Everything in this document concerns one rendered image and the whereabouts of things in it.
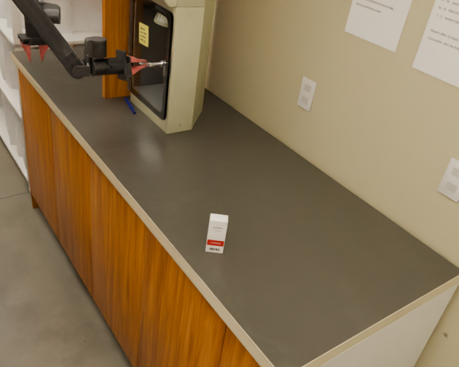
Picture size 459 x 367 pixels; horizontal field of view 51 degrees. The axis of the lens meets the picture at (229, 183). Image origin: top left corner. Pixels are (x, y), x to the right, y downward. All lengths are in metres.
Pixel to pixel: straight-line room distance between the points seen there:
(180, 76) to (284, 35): 0.43
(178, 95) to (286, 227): 0.67
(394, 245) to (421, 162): 0.26
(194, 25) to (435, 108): 0.83
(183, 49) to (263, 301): 0.94
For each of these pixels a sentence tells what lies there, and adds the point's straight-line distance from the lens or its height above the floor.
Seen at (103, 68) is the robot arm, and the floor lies 1.19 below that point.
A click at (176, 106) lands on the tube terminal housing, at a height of 1.05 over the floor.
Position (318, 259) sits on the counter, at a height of 0.94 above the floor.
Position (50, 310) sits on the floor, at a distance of 2.46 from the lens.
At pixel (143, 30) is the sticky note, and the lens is 1.90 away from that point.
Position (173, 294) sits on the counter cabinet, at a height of 0.72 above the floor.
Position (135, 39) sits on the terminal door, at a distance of 1.97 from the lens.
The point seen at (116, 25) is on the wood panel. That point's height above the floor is 1.24.
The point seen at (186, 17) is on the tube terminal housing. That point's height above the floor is 1.38.
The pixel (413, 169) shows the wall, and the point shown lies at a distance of 1.60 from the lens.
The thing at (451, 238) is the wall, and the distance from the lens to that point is 1.59.
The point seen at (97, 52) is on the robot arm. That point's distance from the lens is 1.71.
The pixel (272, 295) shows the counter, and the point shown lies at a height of 0.94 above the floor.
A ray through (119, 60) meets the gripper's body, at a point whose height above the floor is 1.21.
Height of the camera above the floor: 1.81
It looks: 33 degrees down
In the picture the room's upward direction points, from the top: 9 degrees clockwise
